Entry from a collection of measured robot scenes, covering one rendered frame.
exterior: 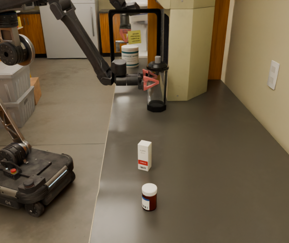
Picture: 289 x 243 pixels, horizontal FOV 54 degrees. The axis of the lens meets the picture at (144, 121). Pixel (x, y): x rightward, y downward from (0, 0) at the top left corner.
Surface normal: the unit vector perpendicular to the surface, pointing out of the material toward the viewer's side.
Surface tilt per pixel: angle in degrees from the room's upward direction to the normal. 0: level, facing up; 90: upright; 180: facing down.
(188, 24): 90
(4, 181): 0
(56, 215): 0
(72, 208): 0
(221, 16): 90
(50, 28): 90
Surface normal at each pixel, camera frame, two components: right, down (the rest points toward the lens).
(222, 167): 0.00, -0.90
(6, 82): 0.04, 0.52
